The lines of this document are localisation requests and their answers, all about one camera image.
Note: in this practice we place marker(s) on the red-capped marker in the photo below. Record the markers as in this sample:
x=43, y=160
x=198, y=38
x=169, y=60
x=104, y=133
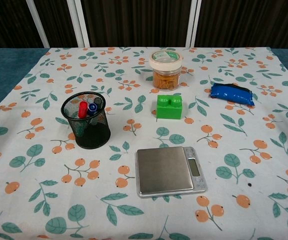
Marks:
x=82, y=109

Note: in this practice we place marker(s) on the black mesh pen holder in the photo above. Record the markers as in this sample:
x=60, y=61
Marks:
x=93, y=132

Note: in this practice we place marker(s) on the floral leaf print tablecloth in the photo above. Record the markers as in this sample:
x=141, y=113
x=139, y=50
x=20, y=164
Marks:
x=143, y=155

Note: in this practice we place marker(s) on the green toy building block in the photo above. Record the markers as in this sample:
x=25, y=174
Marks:
x=169, y=108

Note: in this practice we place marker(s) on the blue-capped marker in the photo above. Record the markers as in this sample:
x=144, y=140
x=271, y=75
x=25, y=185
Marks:
x=92, y=108

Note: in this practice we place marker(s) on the beige masking tape roll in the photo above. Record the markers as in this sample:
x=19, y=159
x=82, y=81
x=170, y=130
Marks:
x=166, y=60

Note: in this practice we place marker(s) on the jar of orange rubber bands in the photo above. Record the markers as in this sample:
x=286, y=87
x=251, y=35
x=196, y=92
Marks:
x=165, y=79

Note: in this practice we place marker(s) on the black-capped marker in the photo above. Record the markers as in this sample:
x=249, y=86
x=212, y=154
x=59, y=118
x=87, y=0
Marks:
x=98, y=101

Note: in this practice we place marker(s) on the silver digital pocket scale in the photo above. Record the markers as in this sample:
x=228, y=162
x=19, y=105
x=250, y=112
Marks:
x=169, y=171

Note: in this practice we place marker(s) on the blue foil snack packet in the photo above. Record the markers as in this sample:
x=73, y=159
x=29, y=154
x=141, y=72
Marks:
x=232, y=94

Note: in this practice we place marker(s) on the white folding screen frame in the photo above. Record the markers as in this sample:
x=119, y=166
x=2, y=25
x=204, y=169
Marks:
x=81, y=23
x=193, y=23

